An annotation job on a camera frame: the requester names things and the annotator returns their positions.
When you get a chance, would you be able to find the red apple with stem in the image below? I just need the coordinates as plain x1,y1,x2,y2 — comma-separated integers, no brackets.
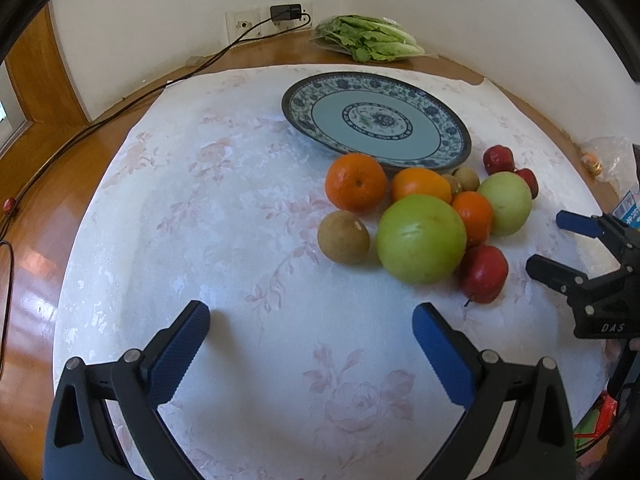
514,168,539,200

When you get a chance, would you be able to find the small orange mandarin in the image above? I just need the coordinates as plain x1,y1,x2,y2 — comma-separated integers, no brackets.
451,191,494,247

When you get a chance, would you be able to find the small brown kiwi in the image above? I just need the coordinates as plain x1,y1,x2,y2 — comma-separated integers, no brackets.
452,166,480,192
442,174,463,197

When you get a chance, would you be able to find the large green apple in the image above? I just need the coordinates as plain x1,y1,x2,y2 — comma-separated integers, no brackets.
375,194,466,285

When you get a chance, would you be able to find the yellow-orange orange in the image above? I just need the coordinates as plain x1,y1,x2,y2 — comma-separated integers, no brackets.
390,168,452,204

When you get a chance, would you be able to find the large brown kiwi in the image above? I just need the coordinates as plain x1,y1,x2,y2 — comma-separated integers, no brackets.
317,210,371,266

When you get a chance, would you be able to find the orange mandarin with stem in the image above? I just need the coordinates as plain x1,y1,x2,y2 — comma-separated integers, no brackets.
324,153,387,214

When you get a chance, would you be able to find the clear plastic bag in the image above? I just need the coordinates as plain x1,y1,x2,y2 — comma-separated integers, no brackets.
580,136,637,186

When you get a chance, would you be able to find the blue white patterned plate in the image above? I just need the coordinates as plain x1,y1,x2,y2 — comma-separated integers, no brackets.
281,72,472,171

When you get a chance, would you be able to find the white floral tablecloth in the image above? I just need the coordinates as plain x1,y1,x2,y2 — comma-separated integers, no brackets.
53,65,614,479

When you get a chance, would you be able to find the small red object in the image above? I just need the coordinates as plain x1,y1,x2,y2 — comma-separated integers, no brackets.
2,197,17,216

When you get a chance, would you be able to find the bagged green lettuce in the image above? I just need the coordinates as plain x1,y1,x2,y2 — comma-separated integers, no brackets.
312,14,425,63

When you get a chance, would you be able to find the black power adapter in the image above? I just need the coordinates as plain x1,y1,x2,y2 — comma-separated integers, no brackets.
269,3,303,23

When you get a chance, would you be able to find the black power cable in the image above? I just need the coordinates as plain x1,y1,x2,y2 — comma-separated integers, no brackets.
0,12,313,241

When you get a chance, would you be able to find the white wall socket plate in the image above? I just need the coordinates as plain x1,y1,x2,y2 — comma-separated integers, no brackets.
224,1,314,44

